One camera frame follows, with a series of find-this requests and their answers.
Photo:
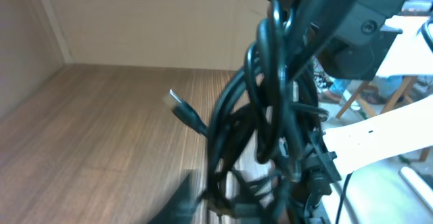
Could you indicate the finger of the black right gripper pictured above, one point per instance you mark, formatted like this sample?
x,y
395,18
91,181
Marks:
x,y
259,200

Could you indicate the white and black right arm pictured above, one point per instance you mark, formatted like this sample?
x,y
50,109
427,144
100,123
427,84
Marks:
x,y
381,189

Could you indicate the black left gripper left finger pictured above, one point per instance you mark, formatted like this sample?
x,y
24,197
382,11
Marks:
x,y
181,207

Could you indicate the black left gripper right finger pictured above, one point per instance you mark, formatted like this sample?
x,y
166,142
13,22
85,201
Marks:
x,y
349,37

